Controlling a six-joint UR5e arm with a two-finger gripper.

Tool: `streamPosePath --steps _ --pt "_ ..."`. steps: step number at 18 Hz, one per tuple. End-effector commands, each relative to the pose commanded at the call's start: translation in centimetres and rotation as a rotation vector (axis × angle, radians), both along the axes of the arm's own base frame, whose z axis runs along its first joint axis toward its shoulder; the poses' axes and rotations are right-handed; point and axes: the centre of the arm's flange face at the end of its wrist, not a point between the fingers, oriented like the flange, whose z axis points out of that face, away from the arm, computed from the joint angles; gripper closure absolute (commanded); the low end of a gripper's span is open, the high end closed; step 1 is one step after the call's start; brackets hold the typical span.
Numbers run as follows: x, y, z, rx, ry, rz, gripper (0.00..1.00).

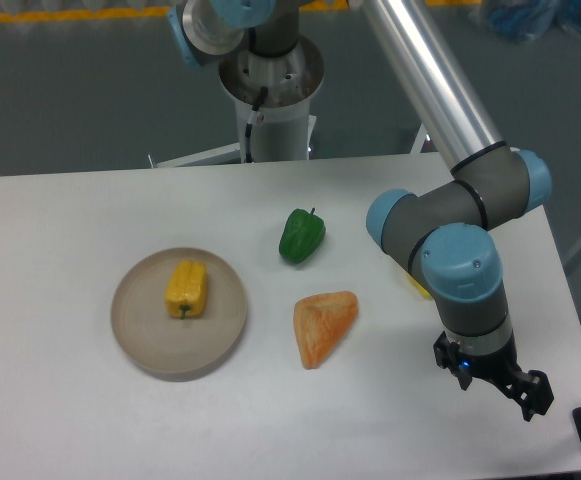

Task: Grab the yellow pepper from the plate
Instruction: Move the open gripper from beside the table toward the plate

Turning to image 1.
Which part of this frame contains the beige round plate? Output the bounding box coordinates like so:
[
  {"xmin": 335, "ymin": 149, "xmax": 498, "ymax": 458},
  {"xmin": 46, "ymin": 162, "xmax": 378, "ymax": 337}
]
[{"xmin": 111, "ymin": 247, "xmax": 247, "ymax": 381}]

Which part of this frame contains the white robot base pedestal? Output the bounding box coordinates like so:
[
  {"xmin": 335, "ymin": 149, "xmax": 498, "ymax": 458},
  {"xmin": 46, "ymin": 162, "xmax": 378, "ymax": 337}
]
[{"xmin": 151, "ymin": 35, "xmax": 324, "ymax": 168}]

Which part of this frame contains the green toy pepper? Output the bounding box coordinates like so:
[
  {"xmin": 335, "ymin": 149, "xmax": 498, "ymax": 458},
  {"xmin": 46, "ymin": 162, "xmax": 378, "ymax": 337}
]
[{"xmin": 278, "ymin": 208, "xmax": 326, "ymax": 264}]

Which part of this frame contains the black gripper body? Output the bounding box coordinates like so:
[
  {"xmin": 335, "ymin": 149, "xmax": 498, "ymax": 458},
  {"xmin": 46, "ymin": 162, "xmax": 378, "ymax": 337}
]
[{"xmin": 447, "ymin": 340, "xmax": 520, "ymax": 391}]

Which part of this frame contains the yellow object behind arm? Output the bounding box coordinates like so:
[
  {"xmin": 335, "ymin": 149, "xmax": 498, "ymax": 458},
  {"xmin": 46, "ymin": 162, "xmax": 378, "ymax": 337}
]
[{"xmin": 405, "ymin": 273, "xmax": 433, "ymax": 300}]

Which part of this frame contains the blue plastic bag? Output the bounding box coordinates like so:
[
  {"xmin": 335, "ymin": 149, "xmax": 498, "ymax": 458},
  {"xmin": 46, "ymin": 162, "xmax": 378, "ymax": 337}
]
[{"xmin": 478, "ymin": 0, "xmax": 581, "ymax": 42}]

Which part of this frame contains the triangular toast bread toy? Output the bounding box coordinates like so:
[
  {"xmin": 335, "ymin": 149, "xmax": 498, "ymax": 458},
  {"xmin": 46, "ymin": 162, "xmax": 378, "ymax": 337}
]
[{"xmin": 293, "ymin": 291, "xmax": 359, "ymax": 370}]

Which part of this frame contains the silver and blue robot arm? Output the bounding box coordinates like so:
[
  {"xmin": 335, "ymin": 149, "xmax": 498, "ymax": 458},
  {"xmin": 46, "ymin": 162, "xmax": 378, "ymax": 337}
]
[{"xmin": 167, "ymin": 1, "xmax": 554, "ymax": 420}]

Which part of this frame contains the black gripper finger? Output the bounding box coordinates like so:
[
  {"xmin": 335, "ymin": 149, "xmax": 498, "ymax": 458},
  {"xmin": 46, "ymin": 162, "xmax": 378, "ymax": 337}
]
[
  {"xmin": 490, "ymin": 369, "xmax": 554, "ymax": 422},
  {"xmin": 433, "ymin": 331, "xmax": 461, "ymax": 374}
]

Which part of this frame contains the yellow toy pepper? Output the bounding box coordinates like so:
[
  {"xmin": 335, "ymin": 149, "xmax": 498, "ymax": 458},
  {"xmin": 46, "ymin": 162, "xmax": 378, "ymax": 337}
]
[{"xmin": 164, "ymin": 260, "xmax": 208, "ymax": 319}]

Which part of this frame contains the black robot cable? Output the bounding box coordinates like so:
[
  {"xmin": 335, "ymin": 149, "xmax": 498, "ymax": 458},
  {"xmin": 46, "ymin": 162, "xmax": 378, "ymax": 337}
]
[{"xmin": 242, "ymin": 86, "xmax": 270, "ymax": 164}]

